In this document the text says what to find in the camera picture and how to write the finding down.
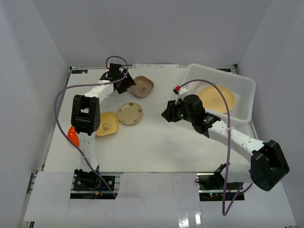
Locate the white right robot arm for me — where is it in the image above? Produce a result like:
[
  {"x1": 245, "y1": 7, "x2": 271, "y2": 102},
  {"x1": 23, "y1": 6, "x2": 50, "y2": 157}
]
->
[{"x1": 161, "y1": 95, "x2": 290, "y2": 191}]

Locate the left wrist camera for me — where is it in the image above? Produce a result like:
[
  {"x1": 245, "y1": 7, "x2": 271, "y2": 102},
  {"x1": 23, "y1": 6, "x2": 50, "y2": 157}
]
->
[{"x1": 106, "y1": 63, "x2": 127, "y2": 74}]

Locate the orange round plate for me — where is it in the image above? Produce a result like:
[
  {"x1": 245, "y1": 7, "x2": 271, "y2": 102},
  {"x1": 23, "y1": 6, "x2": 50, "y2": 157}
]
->
[{"x1": 67, "y1": 126, "x2": 80, "y2": 146}]

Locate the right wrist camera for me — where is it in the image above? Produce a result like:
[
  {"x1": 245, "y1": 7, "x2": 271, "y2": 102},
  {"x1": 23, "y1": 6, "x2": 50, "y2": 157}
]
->
[{"x1": 173, "y1": 85, "x2": 188, "y2": 95}]

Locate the brown square plate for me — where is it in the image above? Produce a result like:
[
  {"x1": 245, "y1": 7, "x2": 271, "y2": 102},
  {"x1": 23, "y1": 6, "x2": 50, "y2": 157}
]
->
[{"x1": 129, "y1": 76, "x2": 154, "y2": 98}]

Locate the white plastic bin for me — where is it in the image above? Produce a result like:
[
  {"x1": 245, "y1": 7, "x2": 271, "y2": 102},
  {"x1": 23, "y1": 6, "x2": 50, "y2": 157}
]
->
[{"x1": 181, "y1": 64, "x2": 256, "y2": 127}]

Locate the cream round plate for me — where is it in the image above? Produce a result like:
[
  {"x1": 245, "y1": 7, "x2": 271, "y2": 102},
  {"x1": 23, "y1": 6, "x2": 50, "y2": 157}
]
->
[{"x1": 192, "y1": 82, "x2": 212, "y2": 95}]

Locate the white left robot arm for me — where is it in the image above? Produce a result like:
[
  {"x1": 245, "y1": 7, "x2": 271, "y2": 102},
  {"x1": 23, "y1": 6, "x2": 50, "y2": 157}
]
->
[{"x1": 71, "y1": 63, "x2": 135, "y2": 190}]

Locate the beige floral small plate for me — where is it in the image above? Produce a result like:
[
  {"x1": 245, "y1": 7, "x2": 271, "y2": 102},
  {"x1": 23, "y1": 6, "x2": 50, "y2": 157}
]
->
[{"x1": 117, "y1": 102, "x2": 143, "y2": 125}]

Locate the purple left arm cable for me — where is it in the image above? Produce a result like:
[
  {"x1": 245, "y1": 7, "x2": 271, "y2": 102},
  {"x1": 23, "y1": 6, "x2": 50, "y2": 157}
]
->
[{"x1": 54, "y1": 56, "x2": 129, "y2": 199}]

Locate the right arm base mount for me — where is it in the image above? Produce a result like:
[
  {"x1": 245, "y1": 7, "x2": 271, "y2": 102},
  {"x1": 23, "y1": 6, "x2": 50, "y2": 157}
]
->
[{"x1": 195, "y1": 163, "x2": 245, "y2": 202}]

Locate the yellow round plate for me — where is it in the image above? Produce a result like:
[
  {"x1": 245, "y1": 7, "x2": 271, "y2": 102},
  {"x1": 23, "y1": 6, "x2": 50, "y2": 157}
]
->
[{"x1": 198, "y1": 86, "x2": 236, "y2": 114}]

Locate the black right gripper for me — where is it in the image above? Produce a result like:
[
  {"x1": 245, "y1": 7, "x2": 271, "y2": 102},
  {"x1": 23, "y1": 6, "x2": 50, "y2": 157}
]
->
[{"x1": 161, "y1": 97, "x2": 195, "y2": 123}]

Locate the yellow square panda plate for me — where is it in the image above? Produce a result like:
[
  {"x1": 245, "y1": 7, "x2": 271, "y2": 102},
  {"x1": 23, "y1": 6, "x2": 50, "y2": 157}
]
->
[{"x1": 96, "y1": 112, "x2": 119, "y2": 137}]

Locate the black label sticker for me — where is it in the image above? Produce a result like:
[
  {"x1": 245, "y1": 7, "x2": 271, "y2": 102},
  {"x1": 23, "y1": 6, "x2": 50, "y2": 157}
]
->
[
  {"x1": 217, "y1": 68, "x2": 232, "y2": 73},
  {"x1": 71, "y1": 69, "x2": 88, "y2": 74}
]

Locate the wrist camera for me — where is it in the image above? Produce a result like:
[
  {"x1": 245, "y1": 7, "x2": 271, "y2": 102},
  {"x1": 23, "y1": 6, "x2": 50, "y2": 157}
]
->
[
  {"x1": 173, "y1": 85, "x2": 188, "y2": 95},
  {"x1": 106, "y1": 63, "x2": 127, "y2": 74}
]

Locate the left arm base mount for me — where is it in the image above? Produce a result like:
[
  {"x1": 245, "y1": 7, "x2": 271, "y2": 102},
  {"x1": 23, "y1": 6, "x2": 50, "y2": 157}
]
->
[{"x1": 70, "y1": 169, "x2": 119, "y2": 200}]

